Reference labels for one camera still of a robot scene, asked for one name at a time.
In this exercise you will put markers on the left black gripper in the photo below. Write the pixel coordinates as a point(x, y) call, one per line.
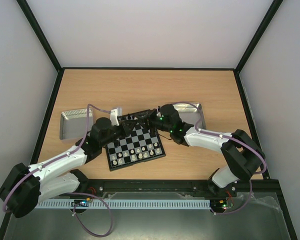
point(125, 128)

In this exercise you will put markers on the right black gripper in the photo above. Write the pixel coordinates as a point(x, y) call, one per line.
point(152, 117)

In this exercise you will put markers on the gold square tin tray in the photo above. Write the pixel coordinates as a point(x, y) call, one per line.
point(191, 113)

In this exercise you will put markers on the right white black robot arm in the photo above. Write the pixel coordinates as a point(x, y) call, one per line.
point(243, 156)

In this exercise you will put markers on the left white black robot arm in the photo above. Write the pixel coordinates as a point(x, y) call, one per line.
point(22, 189)

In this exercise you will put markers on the black and silver chessboard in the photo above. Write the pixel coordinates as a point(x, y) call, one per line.
point(138, 138)

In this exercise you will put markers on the silver square tin lid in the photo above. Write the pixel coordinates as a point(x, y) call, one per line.
point(73, 124)

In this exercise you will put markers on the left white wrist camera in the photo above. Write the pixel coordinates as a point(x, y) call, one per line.
point(114, 114)

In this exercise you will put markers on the black metal frame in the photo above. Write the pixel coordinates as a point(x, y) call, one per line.
point(264, 184)

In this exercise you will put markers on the light blue cable duct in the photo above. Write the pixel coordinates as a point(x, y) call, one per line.
point(127, 204)

